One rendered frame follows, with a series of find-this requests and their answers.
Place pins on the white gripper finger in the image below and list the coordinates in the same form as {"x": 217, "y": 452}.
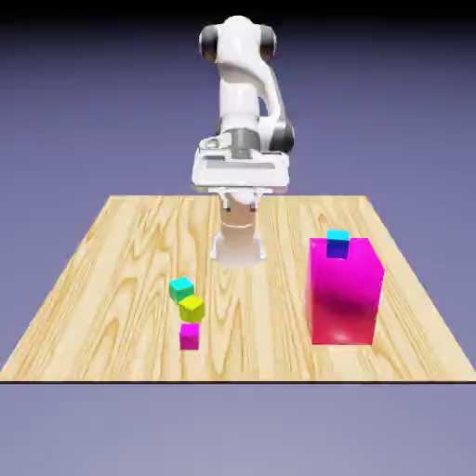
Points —
{"x": 255, "y": 200}
{"x": 225, "y": 200}

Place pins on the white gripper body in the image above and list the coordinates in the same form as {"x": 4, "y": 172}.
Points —
{"x": 240, "y": 174}

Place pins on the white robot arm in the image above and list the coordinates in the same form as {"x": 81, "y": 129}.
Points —
{"x": 238, "y": 74}

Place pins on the small blue cube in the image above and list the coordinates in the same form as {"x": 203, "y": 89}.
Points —
{"x": 337, "y": 245}

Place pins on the small teal cube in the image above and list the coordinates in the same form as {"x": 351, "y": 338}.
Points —
{"x": 180, "y": 288}

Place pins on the small yellow cube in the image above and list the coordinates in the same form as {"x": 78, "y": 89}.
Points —
{"x": 192, "y": 308}

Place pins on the small magenta cube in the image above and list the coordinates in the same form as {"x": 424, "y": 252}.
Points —
{"x": 189, "y": 335}

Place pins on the large magenta box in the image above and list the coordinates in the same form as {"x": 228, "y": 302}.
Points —
{"x": 344, "y": 293}

